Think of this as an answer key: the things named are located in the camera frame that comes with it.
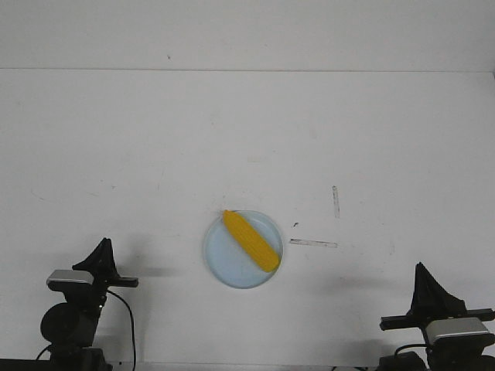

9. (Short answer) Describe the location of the clear tape strip horizontal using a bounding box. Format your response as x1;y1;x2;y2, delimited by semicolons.
289;239;338;248

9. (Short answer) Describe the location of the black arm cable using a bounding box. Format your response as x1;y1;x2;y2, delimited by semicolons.
392;342;428;359
106;290;136;370

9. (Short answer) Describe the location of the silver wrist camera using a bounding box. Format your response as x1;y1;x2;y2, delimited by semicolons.
424;317;493;345
46;270;94;291

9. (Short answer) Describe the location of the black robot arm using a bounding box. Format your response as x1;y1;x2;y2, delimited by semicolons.
377;262;494;370
40;237;138;370

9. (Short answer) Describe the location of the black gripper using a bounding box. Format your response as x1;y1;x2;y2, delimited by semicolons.
72;237;138;294
380;262;494;331

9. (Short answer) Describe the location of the clear tape strip vertical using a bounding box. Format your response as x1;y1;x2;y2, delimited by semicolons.
332;185;340;219

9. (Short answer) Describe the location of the yellow corn cob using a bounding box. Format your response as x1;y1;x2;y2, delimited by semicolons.
222;209;280;273

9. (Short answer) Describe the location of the light blue round plate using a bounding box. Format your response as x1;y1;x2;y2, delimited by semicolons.
203;210;284;289

